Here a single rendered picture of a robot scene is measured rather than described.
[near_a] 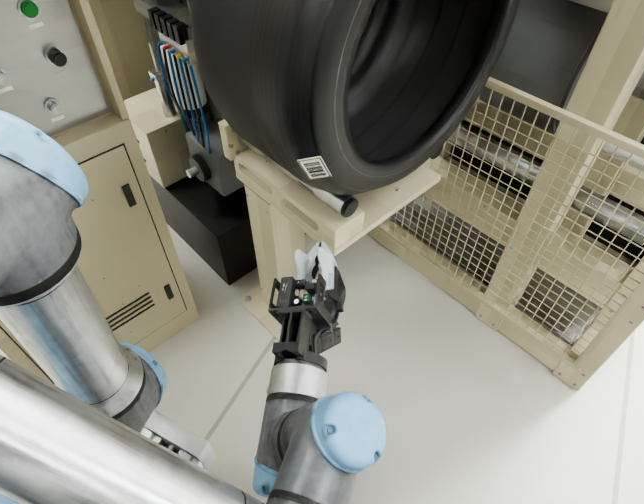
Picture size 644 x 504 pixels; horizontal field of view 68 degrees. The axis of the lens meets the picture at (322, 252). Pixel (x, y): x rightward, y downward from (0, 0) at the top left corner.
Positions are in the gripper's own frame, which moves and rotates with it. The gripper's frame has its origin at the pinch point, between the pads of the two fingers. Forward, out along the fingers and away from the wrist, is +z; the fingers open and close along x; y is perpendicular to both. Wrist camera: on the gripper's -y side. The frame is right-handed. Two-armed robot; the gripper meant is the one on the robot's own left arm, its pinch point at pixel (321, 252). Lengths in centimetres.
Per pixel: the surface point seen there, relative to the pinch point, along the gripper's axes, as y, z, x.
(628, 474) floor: -126, -8, -56
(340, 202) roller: -10.9, 19.4, 2.4
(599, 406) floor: -128, 14, -52
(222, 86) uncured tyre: 19.5, 20.7, 12.2
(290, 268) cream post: -68, 43, 43
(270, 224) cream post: -43, 43, 38
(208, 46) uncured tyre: 25.2, 23.0, 11.9
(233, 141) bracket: -5.7, 38.5, 28.8
